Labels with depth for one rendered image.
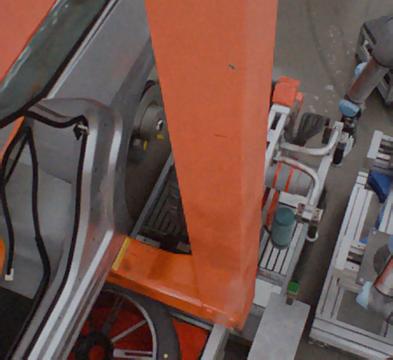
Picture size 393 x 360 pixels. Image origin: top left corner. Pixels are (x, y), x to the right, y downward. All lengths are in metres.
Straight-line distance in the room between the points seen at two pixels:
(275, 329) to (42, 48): 1.52
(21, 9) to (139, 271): 2.04
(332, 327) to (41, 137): 1.50
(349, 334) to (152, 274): 0.94
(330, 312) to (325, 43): 1.74
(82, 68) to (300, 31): 2.43
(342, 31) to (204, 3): 3.10
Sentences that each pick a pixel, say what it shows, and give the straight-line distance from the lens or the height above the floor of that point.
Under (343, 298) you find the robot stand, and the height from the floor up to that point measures 0.21.
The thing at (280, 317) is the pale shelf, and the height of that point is 0.45.
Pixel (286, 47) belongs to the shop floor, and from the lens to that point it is 3.82.
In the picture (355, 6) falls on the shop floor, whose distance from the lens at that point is 4.09.
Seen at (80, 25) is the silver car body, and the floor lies 1.74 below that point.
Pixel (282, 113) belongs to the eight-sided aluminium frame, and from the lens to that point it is 2.18.
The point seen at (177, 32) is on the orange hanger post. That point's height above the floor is 2.23.
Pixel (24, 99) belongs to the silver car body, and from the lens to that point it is 1.51.
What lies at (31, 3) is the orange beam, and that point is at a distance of 0.42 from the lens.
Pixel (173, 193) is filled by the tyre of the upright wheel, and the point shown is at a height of 1.00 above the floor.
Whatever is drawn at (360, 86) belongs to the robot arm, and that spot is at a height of 1.10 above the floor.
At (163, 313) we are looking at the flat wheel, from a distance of 2.52.
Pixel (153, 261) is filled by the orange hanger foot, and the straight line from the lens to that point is 2.41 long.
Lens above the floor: 2.92
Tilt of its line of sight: 61 degrees down
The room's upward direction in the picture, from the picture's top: 7 degrees counter-clockwise
